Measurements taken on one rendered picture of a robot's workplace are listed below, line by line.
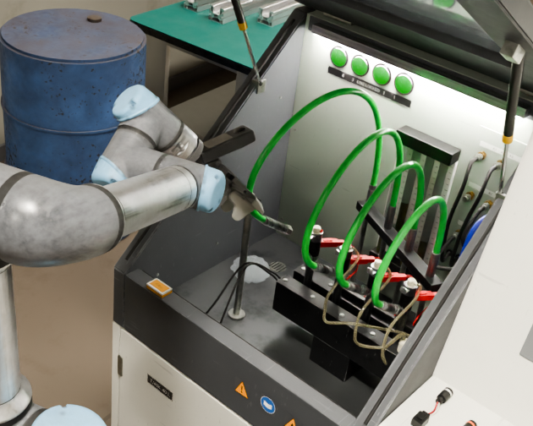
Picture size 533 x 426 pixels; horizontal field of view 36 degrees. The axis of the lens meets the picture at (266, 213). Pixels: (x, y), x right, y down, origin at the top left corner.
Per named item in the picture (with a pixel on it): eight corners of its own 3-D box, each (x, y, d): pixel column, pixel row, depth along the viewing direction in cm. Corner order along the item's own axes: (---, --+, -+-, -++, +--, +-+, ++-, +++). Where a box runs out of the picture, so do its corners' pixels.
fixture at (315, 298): (268, 332, 190) (276, 280, 182) (295, 314, 197) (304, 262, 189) (389, 413, 173) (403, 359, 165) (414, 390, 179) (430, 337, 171)
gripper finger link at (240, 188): (244, 200, 160) (214, 172, 156) (250, 193, 160) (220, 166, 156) (253, 206, 156) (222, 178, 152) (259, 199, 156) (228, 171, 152)
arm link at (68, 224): (81, 208, 93) (234, 156, 139) (0, 181, 96) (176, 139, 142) (65, 301, 96) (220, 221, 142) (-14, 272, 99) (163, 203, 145)
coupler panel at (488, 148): (439, 250, 187) (473, 128, 170) (447, 245, 189) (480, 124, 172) (490, 277, 180) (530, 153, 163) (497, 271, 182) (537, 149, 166)
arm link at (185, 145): (174, 116, 152) (191, 127, 145) (190, 131, 155) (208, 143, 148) (147, 146, 152) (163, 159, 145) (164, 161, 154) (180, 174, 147)
